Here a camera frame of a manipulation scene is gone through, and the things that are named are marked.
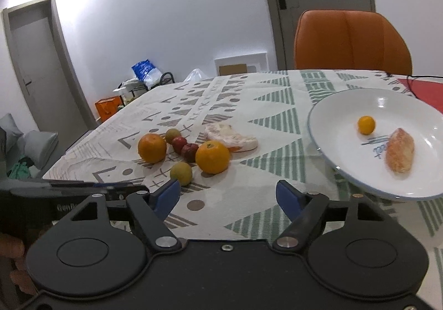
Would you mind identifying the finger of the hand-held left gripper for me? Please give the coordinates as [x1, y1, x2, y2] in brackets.
[9, 180, 149, 208]

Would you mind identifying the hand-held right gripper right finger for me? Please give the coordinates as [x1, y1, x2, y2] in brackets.
[273, 179, 402, 252]

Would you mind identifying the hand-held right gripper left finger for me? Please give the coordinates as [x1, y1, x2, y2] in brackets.
[55, 179, 182, 254]

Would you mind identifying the yellow-green plum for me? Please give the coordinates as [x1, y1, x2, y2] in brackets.
[169, 162, 193, 187]

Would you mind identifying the small red plum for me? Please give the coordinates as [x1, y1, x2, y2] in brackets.
[172, 136, 188, 154]
[181, 143, 200, 162]

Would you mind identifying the large orange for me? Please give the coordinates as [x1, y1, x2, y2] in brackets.
[138, 133, 167, 164]
[195, 140, 231, 174]

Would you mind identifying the white plate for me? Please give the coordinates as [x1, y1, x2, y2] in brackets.
[307, 88, 443, 202]

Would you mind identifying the pomelo segment with white rind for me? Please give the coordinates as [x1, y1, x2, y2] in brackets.
[205, 123, 259, 152]

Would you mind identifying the small kumquat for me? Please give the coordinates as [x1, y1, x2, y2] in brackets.
[358, 115, 376, 135]

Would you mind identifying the peeled pomelo piece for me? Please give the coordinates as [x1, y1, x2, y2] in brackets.
[385, 128, 415, 173]

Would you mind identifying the person's left hand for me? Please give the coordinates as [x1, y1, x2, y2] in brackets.
[0, 232, 38, 297]

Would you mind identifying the green cloth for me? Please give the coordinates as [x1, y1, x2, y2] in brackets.
[9, 161, 31, 180]

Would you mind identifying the patterned tablecloth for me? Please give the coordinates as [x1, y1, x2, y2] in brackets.
[42, 69, 443, 252]

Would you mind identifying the grey cushion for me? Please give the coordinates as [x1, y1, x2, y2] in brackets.
[0, 113, 20, 158]
[24, 130, 58, 169]

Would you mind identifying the orange paper bag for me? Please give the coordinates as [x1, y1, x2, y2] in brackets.
[96, 96, 123, 123]

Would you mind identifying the clear plastic bag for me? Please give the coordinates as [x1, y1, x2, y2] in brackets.
[183, 68, 205, 83]

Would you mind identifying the grey door beside orange bag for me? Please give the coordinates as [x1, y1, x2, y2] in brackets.
[3, 0, 97, 132]

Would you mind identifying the blue plastic bag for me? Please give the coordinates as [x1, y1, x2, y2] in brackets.
[132, 60, 163, 89]

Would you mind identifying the white foam packaging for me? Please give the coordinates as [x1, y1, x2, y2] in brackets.
[214, 51, 269, 76]

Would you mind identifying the brown cardboard sheet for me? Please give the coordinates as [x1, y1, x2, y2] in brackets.
[219, 63, 247, 75]

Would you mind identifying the orange chair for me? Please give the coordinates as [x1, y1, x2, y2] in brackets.
[293, 10, 413, 75]

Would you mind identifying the red table mat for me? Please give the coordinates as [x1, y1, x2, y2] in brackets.
[395, 77, 443, 112]

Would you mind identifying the black cable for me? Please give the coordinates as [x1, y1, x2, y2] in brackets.
[388, 73, 443, 99]

